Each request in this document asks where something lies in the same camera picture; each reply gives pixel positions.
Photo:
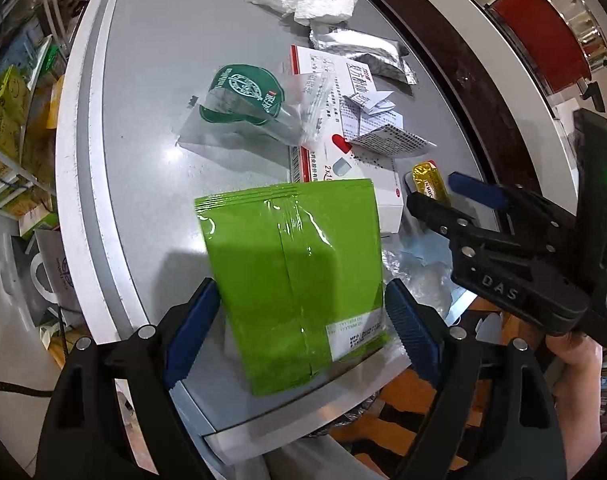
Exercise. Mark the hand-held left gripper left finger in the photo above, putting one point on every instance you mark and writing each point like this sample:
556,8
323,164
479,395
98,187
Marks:
193,325

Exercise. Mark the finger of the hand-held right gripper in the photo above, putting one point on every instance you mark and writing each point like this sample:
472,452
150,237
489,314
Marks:
433,212
476,190

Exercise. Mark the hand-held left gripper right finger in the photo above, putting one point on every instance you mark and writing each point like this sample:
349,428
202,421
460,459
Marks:
413,320

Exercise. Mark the yellow candy wrapper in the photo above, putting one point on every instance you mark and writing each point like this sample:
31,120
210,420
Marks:
428,180

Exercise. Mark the green foil packet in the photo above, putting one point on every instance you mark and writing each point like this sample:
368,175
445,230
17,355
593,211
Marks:
283,270

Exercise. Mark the white medicine box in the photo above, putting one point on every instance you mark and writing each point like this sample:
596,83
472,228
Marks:
328,165

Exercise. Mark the crumpled clear plastic wrap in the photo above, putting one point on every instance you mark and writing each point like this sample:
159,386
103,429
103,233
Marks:
423,275

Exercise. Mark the folded printed paper leaflet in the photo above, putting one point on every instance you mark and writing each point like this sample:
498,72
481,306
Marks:
383,135

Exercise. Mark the red cooking pot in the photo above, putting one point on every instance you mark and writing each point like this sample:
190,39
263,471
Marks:
538,25

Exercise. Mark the silver foil packet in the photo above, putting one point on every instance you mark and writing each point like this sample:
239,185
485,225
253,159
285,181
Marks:
363,50

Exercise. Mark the grey metal-edged table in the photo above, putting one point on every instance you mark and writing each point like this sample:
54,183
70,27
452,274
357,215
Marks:
148,110

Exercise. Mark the small black scrap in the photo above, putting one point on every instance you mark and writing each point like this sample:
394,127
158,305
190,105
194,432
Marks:
193,100

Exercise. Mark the clear bag with green label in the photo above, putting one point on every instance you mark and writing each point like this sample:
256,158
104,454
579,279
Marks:
243,92

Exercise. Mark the yellow packet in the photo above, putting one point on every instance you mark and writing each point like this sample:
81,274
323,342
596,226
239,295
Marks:
55,105

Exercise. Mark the stack of yellow boxes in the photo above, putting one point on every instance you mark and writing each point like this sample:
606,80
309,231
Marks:
3,110

